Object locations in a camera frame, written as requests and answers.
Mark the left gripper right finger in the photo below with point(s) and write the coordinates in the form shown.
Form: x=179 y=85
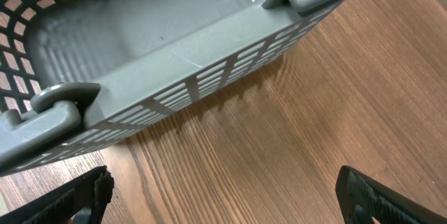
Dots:
x=364 y=200

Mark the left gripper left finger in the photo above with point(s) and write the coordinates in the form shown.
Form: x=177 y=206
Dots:
x=81 y=200

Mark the grey plastic mesh basket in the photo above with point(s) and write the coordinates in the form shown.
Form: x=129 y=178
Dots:
x=78 y=76

